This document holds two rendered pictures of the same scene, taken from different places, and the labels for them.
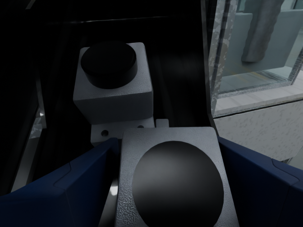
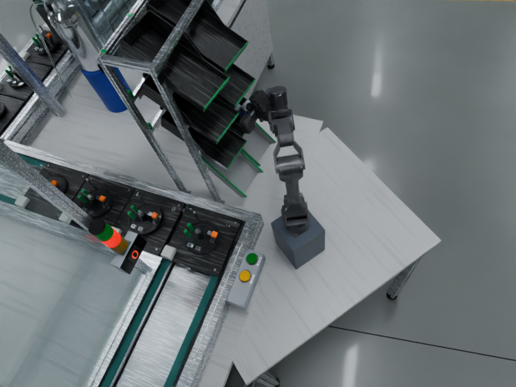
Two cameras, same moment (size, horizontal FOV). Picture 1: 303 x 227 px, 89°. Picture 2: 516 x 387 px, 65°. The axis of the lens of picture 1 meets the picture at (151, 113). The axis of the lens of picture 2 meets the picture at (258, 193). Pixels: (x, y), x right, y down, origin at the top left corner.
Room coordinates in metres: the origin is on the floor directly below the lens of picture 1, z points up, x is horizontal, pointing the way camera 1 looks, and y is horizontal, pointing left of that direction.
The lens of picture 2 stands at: (-0.67, 0.70, 2.38)
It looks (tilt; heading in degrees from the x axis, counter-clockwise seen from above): 60 degrees down; 318
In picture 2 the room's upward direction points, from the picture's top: 16 degrees counter-clockwise
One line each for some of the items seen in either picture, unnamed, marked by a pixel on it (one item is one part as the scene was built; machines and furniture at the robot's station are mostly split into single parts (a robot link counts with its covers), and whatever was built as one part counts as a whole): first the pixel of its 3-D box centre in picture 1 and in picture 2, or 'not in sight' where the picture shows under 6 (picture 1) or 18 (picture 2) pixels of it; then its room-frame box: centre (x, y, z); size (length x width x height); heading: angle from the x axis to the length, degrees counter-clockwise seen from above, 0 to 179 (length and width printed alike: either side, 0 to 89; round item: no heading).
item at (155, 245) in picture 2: not in sight; (142, 215); (0.26, 0.49, 1.01); 0.24 x 0.24 x 0.13; 13
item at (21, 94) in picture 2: not in sight; (16, 73); (1.43, 0.22, 1.01); 0.24 x 0.24 x 0.13; 13
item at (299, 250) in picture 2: not in sight; (299, 236); (-0.31, 0.24, 0.96); 0.14 x 0.14 x 0.20; 67
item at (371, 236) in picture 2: not in sight; (292, 238); (-0.26, 0.22, 0.84); 0.90 x 0.70 x 0.03; 67
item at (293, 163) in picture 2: not in sight; (292, 187); (-0.29, 0.22, 1.30); 0.07 x 0.06 x 0.32; 40
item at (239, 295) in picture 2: not in sight; (246, 279); (-0.22, 0.47, 0.93); 0.21 x 0.07 x 0.06; 103
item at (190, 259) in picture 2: not in sight; (203, 239); (0.01, 0.44, 0.96); 0.24 x 0.24 x 0.02; 13
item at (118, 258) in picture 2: not in sight; (115, 242); (0.08, 0.65, 1.29); 0.12 x 0.05 x 0.25; 103
